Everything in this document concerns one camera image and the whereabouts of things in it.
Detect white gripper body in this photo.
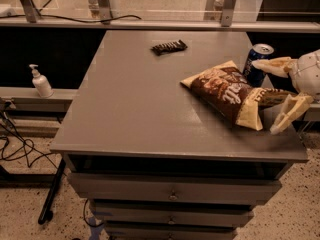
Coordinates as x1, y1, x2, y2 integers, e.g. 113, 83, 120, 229
289, 49, 320, 100

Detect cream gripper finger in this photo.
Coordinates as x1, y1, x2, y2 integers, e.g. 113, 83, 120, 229
270, 93, 314, 135
252, 57, 297, 78

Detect brown and cream chip bag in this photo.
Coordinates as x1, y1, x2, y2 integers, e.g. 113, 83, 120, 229
181, 61, 295, 131

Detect blue pepsi can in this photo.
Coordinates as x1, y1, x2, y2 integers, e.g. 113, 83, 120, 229
243, 43, 274, 87

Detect dark snack bar wrapper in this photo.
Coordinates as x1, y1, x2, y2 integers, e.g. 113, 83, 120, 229
151, 40, 188, 56

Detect grey drawer cabinet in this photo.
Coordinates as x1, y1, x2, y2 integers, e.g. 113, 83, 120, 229
49, 29, 310, 240

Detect middle grey drawer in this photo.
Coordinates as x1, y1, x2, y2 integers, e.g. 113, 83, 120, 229
90, 201, 254, 228

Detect grey drawer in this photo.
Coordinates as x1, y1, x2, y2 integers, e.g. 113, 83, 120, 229
105, 222, 235, 240
68, 173, 281, 205
90, 201, 254, 228

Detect bottom grey drawer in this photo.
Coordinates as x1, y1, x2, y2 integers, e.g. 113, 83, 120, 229
105, 222, 235, 240

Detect top grey drawer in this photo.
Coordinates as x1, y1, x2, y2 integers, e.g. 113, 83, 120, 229
68, 173, 281, 205

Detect white pump dispenser bottle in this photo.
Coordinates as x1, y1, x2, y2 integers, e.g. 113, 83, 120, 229
29, 64, 53, 98

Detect black table leg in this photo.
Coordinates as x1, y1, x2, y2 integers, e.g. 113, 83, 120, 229
38, 160, 66, 225

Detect metal railing frame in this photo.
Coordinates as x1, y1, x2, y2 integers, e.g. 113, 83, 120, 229
0, 0, 320, 33

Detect black cable on ledge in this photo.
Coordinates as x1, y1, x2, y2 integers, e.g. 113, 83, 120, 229
0, 13, 142, 24

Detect black floor cables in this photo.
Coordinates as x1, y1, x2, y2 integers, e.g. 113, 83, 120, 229
0, 98, 59, 169

